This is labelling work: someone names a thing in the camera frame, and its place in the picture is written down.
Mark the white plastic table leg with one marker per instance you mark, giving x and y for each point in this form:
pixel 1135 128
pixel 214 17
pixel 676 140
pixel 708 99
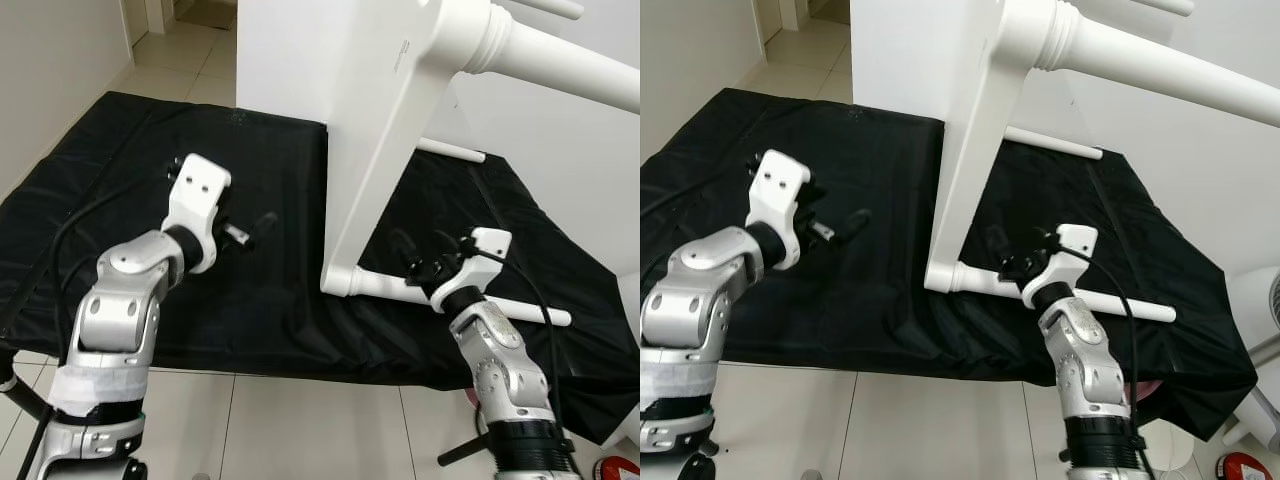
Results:
pixel 385 285
pixel 455 151
pixel 1165 7
pixel 570 75
pixel 1170 70
pixel 1140 308
pixel 1060 144
pixel 550 8

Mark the white plastic table top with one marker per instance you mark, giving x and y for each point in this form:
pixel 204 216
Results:
pixel 1000 150
pixel 390 150

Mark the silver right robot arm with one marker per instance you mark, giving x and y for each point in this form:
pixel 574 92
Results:
pixel 1085 365
pixel 500 370

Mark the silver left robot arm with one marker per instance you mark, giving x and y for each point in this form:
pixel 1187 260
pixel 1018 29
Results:
pixel 690 300
pixel 110 310

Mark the black tablecloth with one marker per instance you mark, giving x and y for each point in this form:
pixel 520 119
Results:
pixel 150 290
pixel 1150 230

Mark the black metal strut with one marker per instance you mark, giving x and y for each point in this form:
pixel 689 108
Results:
pixel 462 450

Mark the red round floor object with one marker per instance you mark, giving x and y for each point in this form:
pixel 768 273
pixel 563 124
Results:
pixel 1247 466
pixel 618 468

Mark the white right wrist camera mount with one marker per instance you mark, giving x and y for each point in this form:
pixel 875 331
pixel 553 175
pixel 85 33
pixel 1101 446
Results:
pixel 480 255
pixel 1065 250

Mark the white door frame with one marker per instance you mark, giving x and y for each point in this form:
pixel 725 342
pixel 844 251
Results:
pixel 160 12
pixel 790 12

